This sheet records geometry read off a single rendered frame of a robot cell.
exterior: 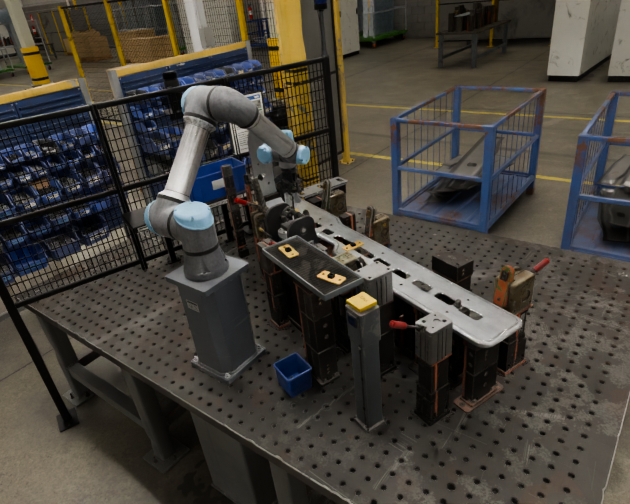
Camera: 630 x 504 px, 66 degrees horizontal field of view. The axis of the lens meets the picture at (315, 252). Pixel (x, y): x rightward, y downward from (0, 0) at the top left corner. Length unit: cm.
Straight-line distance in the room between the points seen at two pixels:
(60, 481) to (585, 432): 223
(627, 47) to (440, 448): 840
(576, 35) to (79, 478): 889
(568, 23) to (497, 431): 838
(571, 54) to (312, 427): 856
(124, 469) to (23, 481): 48
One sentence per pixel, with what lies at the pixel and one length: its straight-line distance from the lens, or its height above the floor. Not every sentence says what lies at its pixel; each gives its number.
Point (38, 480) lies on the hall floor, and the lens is 285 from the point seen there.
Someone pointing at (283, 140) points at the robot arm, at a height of 141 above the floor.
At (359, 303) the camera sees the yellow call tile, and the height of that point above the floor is 116.
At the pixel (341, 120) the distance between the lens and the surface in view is 569.
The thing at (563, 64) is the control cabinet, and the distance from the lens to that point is 959.
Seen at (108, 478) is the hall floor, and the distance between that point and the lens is 268.
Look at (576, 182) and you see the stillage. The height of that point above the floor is 65.
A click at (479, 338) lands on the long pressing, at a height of 100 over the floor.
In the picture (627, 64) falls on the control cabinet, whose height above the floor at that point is 28.
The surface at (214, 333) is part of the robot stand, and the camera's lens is 171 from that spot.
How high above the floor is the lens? 192
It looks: 29 degrees down
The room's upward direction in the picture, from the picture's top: 7 degrees counter-clockwise
